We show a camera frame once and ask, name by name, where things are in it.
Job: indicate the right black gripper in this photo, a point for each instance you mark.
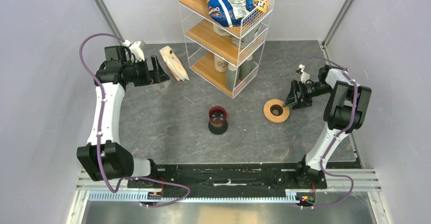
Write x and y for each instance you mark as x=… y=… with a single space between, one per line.
x=303 y=101

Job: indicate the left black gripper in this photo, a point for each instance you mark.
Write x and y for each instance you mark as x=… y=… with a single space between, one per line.
x=157 y=75

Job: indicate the clear glass dripper cone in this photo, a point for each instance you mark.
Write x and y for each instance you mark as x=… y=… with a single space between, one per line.
x=165 y=86

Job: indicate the wooden ring dripper holder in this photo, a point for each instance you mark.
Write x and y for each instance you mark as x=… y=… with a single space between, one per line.
x=274 y=111

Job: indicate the red black coffee carafe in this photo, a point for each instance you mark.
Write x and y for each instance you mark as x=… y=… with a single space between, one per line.
x=218 y=123

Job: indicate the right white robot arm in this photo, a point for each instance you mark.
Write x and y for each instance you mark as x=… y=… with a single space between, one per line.
x=345 y=112

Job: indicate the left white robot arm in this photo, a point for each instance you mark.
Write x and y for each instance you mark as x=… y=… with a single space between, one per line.
x=103 y=154

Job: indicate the beige filter paper pack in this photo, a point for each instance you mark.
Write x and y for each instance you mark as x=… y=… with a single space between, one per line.
x=174 y=64

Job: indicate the grey green bottle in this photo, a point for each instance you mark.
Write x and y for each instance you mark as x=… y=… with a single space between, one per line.
x=246 y=68
x=231 y=76

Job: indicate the white paper cup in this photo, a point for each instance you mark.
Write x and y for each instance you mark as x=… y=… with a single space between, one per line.
x=220 y=64

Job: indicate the white printed cup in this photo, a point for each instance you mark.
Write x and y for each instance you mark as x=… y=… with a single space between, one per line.
x=246 y=39

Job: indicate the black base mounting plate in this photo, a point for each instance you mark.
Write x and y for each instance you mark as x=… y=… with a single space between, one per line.
x=231 y=180

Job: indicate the orange snack packet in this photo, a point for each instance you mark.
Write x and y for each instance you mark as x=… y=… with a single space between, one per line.
x=261 y=5

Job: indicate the blue chip bag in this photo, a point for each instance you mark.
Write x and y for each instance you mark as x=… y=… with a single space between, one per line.
x=229 y=13

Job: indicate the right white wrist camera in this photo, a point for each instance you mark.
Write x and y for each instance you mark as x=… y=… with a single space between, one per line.
x=304 y=76

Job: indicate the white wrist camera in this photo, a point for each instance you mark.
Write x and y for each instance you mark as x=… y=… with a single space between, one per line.
x=304 y=76
x=136 y=50

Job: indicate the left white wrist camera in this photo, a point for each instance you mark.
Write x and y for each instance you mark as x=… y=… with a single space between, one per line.
x=136 y=50

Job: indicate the white wire shelf rack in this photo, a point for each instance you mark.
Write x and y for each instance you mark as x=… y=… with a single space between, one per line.
x=204 y=38

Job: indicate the aluminium toothed rail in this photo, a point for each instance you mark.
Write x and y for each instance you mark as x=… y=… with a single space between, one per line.
x=144 y=196

